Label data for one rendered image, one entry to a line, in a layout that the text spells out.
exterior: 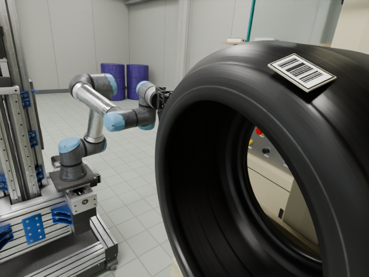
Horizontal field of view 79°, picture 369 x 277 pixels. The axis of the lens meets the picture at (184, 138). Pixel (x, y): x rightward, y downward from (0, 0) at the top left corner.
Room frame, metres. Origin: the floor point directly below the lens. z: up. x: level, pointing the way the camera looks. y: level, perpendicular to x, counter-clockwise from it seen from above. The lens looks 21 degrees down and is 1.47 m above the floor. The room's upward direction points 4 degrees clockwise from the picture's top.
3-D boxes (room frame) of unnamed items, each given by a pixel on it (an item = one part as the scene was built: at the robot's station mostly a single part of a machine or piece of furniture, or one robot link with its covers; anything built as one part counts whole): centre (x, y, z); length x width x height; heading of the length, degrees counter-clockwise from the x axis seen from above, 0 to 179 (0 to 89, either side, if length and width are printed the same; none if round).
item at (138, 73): (6.83, 1.88, 0.51); 1.37 x 0.85 x 1.01; 132
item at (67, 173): (1.17, 0.66, 0.77); 0.15 x 0.15 x 0.10
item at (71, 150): (1.18, 0.66, 0.88); 0.13 x 0.12 x 0.14; 139
